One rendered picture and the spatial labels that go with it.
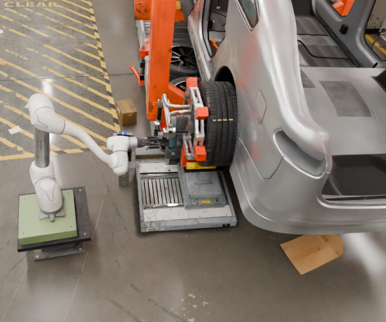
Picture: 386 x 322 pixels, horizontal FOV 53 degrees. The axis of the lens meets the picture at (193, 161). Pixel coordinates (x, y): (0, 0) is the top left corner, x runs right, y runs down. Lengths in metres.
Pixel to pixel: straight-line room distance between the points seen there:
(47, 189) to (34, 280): 0.74
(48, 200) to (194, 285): 1.26
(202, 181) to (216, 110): 0.90
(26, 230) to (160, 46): 1.65
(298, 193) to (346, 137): 1.13
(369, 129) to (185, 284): 1.88
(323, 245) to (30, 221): 2.40
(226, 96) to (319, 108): 0.80
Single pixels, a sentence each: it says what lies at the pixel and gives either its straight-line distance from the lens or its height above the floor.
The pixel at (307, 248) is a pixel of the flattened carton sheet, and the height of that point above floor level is 0.01.
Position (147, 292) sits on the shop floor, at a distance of 3.05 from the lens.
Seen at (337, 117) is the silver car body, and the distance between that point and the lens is 3.22.
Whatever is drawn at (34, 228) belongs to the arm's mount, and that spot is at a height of 0.38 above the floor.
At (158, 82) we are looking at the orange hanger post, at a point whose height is 0.94.
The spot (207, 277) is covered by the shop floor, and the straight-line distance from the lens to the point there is 3.15.
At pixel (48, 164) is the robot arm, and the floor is 0.67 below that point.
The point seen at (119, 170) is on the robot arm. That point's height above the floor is 0.78.
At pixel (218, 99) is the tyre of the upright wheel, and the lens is 2.75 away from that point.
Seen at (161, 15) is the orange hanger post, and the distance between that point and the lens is 2.94.
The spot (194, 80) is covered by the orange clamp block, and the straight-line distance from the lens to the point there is 3.00.
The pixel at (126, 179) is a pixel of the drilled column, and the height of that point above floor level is 0.09.
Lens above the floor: 2.76
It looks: 45 degrees down
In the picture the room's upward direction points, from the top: 10 degrees clockwise
